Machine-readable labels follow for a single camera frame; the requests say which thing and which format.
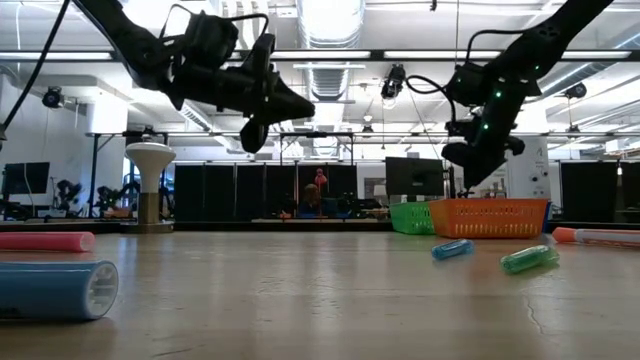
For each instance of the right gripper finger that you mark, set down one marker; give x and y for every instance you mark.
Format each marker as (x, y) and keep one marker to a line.
(472, 174)
(489, 165)

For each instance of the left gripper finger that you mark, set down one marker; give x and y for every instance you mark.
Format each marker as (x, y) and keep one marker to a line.
(290, 115)
(290, 99)

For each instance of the translucent blue pen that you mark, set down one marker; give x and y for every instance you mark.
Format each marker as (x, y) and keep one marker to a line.
(452, 249)

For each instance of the green marker cap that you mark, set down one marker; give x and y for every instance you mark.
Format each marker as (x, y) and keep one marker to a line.
(530, 259)

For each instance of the orange and white marker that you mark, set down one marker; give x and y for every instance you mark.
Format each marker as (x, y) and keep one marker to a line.
(600, 237)

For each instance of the pink highlighter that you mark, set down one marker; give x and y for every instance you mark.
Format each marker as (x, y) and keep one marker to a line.
(45, 241)

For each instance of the black background robot arm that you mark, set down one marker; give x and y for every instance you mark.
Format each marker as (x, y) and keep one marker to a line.
(115, 197)
(67, 192)

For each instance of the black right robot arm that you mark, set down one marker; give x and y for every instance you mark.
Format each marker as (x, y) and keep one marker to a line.
(545, 40)

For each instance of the orange plastic basket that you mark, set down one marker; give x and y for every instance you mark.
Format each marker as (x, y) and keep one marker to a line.
(490, 217)

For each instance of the black computer monitor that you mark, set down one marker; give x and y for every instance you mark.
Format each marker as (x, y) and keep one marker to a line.
(25, 177)
(412, 175)

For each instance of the green plastic basket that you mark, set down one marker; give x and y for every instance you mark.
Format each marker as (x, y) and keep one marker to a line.
(410, 217)

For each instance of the blue plastic basket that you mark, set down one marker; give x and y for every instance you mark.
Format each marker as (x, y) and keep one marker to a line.
(546, 215)

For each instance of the black ceiling spotlight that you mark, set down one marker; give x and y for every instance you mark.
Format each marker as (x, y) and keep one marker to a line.
(53, 97)
(393, 82)
(576, 91)

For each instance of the person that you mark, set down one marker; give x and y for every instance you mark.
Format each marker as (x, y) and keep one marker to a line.
(312, 202)

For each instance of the white mushroom-shaped lamp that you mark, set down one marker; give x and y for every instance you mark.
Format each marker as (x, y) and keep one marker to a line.
(150, 160)

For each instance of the light blue highlighter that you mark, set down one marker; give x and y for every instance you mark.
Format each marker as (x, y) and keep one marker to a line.
(50, 290)

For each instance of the black background rig frame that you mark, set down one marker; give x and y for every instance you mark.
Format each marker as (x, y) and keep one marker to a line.
(330, 134)

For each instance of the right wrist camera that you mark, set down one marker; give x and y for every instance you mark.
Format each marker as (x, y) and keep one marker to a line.
(467, 85)

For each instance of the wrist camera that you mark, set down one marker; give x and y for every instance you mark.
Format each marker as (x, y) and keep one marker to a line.
(467, 85)
(212, 40)

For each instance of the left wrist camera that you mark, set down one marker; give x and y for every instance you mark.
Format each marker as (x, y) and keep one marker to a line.
(212, 40)

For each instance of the black partition wall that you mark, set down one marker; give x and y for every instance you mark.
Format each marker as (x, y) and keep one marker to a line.
(220, 192)
(570, 185)

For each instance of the silver ceiling duct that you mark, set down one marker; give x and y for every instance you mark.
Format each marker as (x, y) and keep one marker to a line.
(330, 15)

